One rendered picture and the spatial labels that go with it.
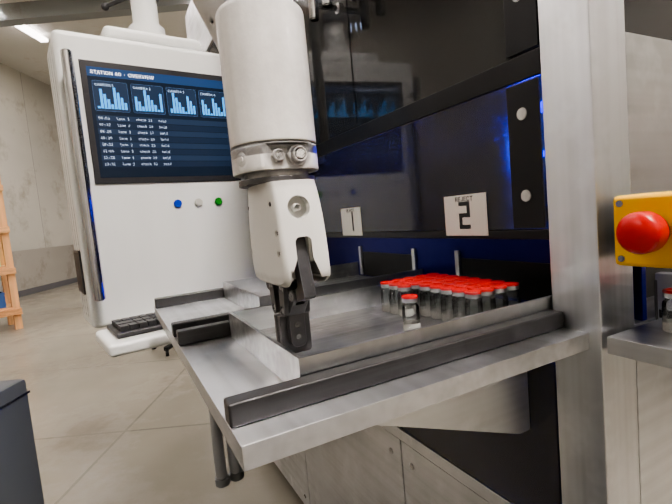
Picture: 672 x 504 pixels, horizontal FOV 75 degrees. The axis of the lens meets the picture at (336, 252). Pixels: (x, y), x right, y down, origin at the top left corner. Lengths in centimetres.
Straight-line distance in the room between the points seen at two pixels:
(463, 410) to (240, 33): 47
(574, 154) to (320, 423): 39
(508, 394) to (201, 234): 97
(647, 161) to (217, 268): 108
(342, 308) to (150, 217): 74
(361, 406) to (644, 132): 45
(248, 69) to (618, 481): 60
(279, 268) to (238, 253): 98
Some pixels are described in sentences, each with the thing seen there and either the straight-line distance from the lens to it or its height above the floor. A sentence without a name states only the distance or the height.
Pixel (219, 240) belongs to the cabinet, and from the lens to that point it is 135.
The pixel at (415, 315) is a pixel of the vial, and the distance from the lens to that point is 56.
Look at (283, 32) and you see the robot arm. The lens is 43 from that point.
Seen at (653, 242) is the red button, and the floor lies 99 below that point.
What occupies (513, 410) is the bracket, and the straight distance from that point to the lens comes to 64.
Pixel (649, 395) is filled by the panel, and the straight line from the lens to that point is 67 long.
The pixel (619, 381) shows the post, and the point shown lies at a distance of 61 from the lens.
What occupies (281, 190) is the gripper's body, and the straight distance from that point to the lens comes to 39.
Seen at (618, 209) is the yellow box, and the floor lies 102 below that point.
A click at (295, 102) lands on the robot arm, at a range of 42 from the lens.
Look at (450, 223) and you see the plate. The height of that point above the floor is 101.
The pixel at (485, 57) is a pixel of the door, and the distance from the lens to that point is 67.
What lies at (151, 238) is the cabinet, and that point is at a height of 102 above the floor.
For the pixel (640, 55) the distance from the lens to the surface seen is 64.
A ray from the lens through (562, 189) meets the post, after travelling 57.
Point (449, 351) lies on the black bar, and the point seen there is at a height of 89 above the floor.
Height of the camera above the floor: 104
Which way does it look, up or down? 5 degrees down
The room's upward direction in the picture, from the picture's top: 5 degrees counter-clockwise
